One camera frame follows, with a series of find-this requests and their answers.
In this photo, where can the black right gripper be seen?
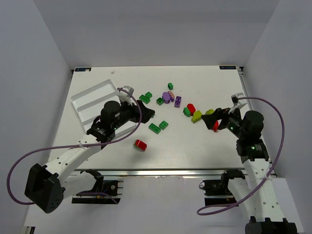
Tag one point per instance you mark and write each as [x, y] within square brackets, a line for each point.
[222, 119]

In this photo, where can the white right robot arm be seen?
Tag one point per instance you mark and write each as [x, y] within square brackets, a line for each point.
[254, 192]

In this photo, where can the green flat square brick lower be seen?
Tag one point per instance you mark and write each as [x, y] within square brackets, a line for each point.
[163, 125]

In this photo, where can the green rounded lego brick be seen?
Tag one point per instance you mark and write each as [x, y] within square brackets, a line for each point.
[186, 112]

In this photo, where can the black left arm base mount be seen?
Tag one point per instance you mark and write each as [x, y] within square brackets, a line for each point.
[104, 190]

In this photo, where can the green flat brick far left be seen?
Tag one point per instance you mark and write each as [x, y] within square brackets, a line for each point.
[144, 99]

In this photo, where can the green small brick top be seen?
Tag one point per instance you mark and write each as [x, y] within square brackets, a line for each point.
[170, 86]

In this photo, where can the red rounded lego brick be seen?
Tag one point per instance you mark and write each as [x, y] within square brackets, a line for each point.
[191, 108]

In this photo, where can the blue label sticker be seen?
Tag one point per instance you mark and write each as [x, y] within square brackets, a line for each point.
[227, 67]
[83, 69]

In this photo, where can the green square brick middle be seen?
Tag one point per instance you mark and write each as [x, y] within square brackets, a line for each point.
[160, 101]

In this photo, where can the white divided sorting tray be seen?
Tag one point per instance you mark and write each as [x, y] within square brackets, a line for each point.
[90, 102]

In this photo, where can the green square brick upper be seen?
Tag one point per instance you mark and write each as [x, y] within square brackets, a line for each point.
[148, 95]

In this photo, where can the blue label sticker left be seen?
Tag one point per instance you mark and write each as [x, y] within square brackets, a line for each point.
[83, 69]

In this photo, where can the blue label sticker right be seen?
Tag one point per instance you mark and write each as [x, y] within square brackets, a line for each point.
[227, 67]

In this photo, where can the green flat long brick lower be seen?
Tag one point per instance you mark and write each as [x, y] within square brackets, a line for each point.
[154, 128]

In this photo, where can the red long lego brick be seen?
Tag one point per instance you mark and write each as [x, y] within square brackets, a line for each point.
[216, 126]

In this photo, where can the red sloped lego brick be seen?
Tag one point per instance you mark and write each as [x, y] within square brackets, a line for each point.
[140, 145]

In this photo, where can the purple flat lego brick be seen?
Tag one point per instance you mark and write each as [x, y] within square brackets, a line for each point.
[177, 101]

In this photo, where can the purple rounded lego stack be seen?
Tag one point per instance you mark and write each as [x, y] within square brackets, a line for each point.
[168, 97]

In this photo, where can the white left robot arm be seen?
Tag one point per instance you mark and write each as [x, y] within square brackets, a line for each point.
[49, 184]

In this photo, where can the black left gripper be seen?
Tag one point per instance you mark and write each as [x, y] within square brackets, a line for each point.
[137, 112]

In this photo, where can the lime lego brick right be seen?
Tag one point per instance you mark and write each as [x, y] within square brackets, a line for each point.
[209, 112]

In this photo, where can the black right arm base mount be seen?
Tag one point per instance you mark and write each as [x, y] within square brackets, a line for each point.
[216, 190]

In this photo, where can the lime lego brick left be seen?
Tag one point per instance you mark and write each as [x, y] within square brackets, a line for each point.
[196, 116]

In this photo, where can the lime lego brick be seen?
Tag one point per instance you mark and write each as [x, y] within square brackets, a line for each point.
[209, 112]
[196, 116]

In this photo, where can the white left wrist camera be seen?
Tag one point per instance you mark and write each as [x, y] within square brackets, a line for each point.
[125, 95]

